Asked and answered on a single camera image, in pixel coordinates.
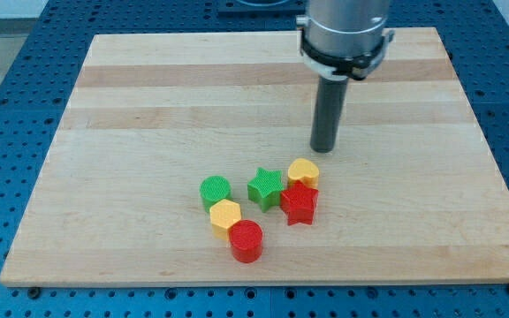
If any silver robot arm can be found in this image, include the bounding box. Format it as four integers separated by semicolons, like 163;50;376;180
296;0;394;81

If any green star block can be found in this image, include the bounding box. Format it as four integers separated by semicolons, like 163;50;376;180
247;167;285;213

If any yellow heart block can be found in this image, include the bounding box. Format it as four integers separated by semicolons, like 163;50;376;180
287;158;320;189

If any green cylinder block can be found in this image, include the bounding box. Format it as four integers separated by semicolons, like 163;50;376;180
199;176;232;213

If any red star block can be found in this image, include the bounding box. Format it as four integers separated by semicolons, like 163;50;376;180
280;181;319;226

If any yellow hexagon block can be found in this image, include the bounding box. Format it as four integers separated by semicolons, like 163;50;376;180
209;199;242;241

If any red cylinder block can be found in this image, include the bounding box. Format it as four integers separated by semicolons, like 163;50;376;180
228;219;263;263

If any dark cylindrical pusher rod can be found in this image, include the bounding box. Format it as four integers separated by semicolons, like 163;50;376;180
310;77;348;153

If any wooden board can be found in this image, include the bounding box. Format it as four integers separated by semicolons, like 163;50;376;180
0;27;509;287

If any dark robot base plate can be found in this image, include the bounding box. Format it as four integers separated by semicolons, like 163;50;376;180
217;0;307;16

